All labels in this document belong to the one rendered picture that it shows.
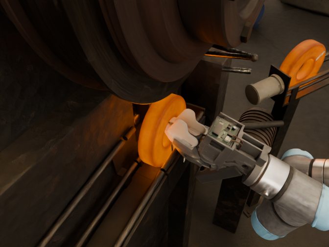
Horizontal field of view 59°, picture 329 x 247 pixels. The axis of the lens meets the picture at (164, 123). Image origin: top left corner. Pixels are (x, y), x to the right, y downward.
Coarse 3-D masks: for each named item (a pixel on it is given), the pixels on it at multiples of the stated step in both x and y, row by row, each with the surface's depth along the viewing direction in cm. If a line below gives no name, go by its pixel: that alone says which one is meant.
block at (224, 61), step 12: (204, 60) 70; (216, 60) 69; (228, 60) 71; (192, 72) 73; (204, 72) 71; (216, 72) 70; (228, 72) 75; (192, 84) 75; (204, 84) 74; (216, 84) 72; (192, 96) 78; (204, 96) 76; (216, 96) 74; (216, 108) 77
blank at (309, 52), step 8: (312, 40) 80; (296, 48) 79; (304, 48) 78; (312, 48) 78; (320, 48) 80; (288, 56) 79; (296, 56) 78; (304, 56) 78; (312, 56) 81; (320, 56) 83; (288, 64) 79; (296, 64) 79; (304, 64) 87; (312, 64) 84; (320, 64) 86; (288, 72) 79; (296, 72) 81; (304, 72) 86; (312, 72) 86; (296, 80) 84
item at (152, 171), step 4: (144, 164) 64; (148, 164) 64; (140, 168) 63; (144, 168) 63; (148, 168) 63; (152, 168) 63; (156, 168) 63; (160, 168) 63; (136, 172) 63; (140, 172) 63; (144, 172) 63; (148, 172) 63; (152, 172) 63; (156, 172) 63; (144, 176) 62; (148, 176) 62; (152, 176) 62
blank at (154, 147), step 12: (168, 96) 57; (180, 96) 60; (156, 108) 55; (168, 108) 56; (180, 108) 61; (144, 120) 54; (156, 120) 54; (168, 120) 57; (144, 132) 54; (156, 132) 54; (144, 144) 55; (156, 144) 55; (168, 144) 62; (144, 156) 57; (156, 156) 57; (168, 156) 64
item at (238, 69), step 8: (216, 48) 56; (224, 48) 55; (216, 56) 55; (224, 56) 54; (232, 56) 53; (240, 56) 52; (248, 56) 51; (256, 56) 50; (232, 72) 53; (240, 72) 53; (248, 72) 52
